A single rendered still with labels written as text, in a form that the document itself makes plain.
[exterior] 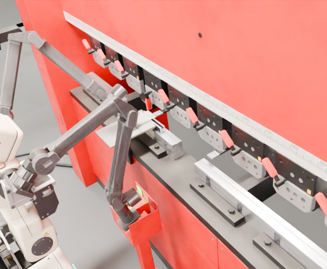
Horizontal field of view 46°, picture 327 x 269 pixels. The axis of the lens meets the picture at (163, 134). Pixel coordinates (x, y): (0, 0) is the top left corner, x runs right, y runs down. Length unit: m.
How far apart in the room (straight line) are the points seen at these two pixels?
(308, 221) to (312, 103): 1.85
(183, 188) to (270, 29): 0.94
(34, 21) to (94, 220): 1.44
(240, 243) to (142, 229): 0.48
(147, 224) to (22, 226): 0.55
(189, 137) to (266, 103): 2.38
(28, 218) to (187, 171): 0.75
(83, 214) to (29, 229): 1.22
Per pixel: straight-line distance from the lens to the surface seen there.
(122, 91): 1.87
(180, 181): 1.81
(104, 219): 2.93
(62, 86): 2.72
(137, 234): 1.82
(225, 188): 1.63
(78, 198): 3.15
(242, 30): 1.14
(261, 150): 1.28
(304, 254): 1.45
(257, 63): 1.14
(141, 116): 2.05
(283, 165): 1.24
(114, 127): 2.01
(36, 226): 1.84
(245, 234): 1.59
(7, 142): 1.58
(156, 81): 1.70
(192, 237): 1.88
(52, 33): 2.59
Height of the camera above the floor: 2.12
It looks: 36 degrees down
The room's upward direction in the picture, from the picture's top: 8 degrees counter-clockwise
